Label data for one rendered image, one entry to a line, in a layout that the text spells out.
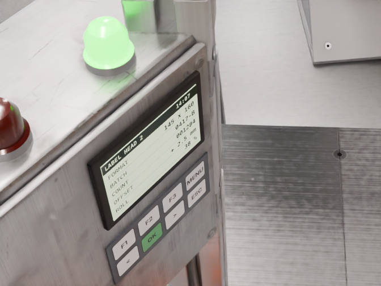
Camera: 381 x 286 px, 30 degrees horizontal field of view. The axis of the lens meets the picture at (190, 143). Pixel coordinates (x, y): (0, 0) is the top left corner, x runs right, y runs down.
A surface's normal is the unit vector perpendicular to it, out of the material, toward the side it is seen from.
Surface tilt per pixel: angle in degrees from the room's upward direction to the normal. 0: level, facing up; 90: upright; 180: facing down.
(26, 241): 90
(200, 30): 90
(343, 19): 45
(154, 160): 90
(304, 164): 0
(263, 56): 0
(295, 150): 0
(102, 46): 59
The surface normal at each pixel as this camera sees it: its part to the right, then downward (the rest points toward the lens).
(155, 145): 0.76, 0.46
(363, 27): 0.00, 0.07
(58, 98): -0.06, -0.66
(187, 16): -0.09, 0.76
